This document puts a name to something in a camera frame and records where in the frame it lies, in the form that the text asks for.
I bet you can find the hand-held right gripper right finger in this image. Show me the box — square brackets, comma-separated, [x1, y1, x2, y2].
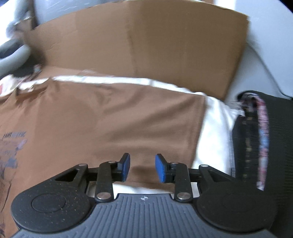
[155, 153, 231, 203]

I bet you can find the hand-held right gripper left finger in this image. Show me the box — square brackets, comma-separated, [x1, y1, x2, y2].
[55, 153, 131, 203]

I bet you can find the brown printed t-shirt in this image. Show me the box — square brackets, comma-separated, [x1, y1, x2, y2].
[0, 80, 206, 238]

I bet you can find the cream bear printed blanket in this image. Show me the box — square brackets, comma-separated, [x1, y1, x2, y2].
[0, 74, 238, 199]

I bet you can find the black folded cloth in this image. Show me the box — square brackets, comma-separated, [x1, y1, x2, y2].
[230, 90, 293, 229]

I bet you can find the flattened cardboard box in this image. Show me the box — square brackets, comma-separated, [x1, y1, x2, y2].
[23, 0, 250, 101]

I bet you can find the small black cloth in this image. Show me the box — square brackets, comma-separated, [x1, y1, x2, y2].
[14, 64, 42, 78]

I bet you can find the grey neck pillow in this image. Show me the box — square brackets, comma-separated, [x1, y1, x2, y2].
[0, 38, 30, 74]

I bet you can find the grey upright mattress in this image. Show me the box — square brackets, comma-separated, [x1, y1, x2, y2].
[32, 0, 129, 25]

